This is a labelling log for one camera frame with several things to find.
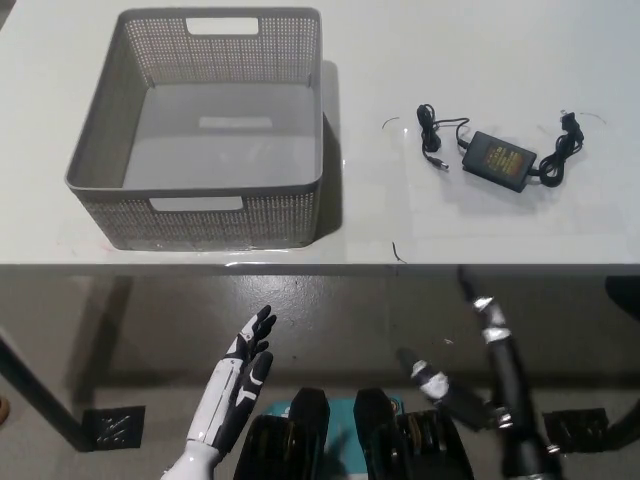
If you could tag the grey perforated plastic basket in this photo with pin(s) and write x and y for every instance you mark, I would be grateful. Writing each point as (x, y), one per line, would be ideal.
(165, 220)

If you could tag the black floor tape patch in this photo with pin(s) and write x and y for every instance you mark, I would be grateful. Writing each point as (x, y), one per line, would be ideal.
(575, 430)
(112, 427)

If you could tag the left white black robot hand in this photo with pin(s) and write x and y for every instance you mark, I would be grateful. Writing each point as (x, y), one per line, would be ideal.
(225, 395)

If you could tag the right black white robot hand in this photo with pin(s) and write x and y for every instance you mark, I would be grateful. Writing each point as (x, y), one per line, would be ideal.
(512, 390)

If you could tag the black teal robot torso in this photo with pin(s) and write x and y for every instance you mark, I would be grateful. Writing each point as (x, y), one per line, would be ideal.
(310, 435)

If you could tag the black curved table leg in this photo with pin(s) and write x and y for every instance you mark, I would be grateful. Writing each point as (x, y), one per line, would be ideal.
(625, 290)

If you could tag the brown round object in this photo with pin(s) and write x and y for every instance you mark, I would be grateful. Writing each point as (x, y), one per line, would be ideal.
(3, 410)

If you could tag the black straight table leg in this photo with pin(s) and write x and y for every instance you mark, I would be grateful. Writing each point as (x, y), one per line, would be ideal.
(45, 390)

